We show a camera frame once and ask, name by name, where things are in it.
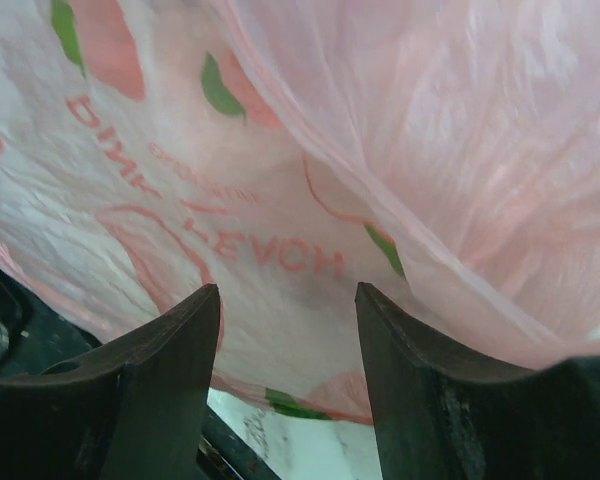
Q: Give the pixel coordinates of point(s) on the black mounting bar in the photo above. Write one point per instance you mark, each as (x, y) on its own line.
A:
(34, 339)

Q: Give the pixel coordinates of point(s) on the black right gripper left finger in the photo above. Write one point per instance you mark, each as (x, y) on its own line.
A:
(131, 409)

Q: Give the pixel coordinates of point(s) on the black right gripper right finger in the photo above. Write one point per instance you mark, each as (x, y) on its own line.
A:
(444, 411)

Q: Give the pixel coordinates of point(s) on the pink plastic bag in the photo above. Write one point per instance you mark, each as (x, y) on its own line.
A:
(447, 152)

